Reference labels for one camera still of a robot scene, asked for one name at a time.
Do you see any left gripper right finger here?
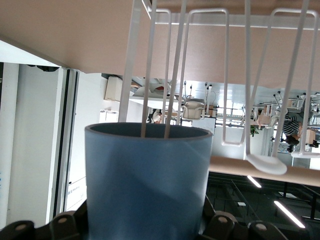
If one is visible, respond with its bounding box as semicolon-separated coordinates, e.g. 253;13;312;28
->
198;196;248;240

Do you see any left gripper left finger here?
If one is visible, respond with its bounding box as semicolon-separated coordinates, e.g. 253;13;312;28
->
34;199;88;240

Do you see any blue plastic cup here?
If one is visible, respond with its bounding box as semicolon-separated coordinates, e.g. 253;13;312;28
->
84;121;214;240

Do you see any wooden rack rod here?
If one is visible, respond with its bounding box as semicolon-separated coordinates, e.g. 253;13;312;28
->
208;155;320;188

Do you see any ceiling light strip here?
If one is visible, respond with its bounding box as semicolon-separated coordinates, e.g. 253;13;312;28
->
273;200;306;229
246;174;262;189

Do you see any beige office chair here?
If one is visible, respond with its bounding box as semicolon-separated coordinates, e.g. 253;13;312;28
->
181;98;206;121

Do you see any person in striped shirt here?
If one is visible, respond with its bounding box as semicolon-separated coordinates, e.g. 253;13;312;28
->
281;111;305;146

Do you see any white cardboard box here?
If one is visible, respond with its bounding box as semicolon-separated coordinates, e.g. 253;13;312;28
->
103;76;126;102

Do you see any brown table cover sheet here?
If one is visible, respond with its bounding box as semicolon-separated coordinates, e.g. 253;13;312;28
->
0;0;320;91

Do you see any white wire cup rack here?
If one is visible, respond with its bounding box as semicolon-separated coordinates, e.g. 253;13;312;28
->
117;0;320;176

